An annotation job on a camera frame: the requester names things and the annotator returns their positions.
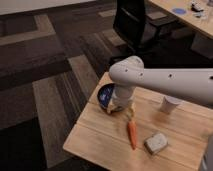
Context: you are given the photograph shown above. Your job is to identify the wooden background desk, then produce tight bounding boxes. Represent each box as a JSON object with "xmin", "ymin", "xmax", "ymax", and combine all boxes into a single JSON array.
[{"xmin": 148, "ymin": 0, "xmax": 213, "ymax": 39}]

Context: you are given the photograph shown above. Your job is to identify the dark blue bowl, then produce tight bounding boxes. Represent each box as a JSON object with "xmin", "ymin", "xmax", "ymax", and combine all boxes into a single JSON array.
[{"xmin": 97, "ymin": 83, "xmax": 125, "ymax": 114}]

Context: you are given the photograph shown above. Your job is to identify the small grey desk items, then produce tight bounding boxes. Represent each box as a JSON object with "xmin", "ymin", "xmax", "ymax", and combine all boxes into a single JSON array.
[{"xmin": 190, "ymin": 1, "xmax": 206, "ymax": 18}]

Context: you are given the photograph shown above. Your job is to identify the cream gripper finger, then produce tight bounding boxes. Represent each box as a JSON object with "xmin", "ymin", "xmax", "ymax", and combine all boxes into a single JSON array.
[
  {"xmin": 107, "ymin": 104, "xmax": 117, "ymax": 114},
  {"xmin": 128, "ymin": 103, "xmax": 136, "ymax": 117}
]

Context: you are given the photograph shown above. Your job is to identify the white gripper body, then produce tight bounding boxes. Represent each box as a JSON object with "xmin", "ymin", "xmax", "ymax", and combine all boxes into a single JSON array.
[{"xmin": 112, "ymin": 85, "xmax": 135, "ymax": 108}]

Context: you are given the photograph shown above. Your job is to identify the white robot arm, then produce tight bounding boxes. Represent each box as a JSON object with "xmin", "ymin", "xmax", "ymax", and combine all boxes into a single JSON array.
[{"xmin": 109, "ymin": 56, "xmax": 213, "ymax": 109}]

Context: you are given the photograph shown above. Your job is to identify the black office chair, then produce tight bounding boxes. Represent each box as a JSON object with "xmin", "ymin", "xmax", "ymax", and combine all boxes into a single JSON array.
[{"xmin": 108, "ymin": 0, "xmax": 181, "ymax": 66}]

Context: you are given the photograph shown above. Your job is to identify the blue round disc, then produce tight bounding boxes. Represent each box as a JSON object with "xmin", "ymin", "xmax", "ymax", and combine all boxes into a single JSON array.
[{"xmin": 172, "ymin": 8, "xmax": 186, "ymax": 15}]

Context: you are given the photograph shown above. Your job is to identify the orange carrot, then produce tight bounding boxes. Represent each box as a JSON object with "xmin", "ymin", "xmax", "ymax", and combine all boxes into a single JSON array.
[{"xmin": 127, "ymin": 117, "xmax": 137, "ymax": 150}]

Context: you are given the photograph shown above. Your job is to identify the white paper cup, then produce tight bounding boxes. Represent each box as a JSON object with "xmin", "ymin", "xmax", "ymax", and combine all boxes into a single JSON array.
[{"xmin": 160, "ymin": 96, "xmax": 182, "ymax": 114}]

